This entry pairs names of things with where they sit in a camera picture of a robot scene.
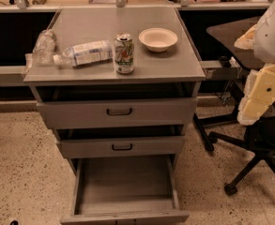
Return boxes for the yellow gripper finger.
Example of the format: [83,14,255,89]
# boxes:
[234,25,256,50]
[237,64,275,126]

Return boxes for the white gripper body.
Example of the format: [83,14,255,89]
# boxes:
[253,3,275,64]

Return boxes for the blue label plastic bottle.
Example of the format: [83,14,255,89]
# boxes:
[53,40,113,68]

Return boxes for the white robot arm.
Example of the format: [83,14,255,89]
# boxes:
[234,1,275,126]

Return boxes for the grey top drawer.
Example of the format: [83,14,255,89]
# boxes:
[38,98,197,129]

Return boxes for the grey drawer cabinet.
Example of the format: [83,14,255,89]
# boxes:
[23,6,206,173]

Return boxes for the grey open bottom drawer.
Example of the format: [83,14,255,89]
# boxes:
[60,155,189,225]

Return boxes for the crumpled clear plastic bottle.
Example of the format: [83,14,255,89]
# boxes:
[25,29,56,68]

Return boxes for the black office chair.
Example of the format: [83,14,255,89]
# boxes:
[201,14,275,196]

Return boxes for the green soda can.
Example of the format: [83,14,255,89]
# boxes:
[114,33,134,74]

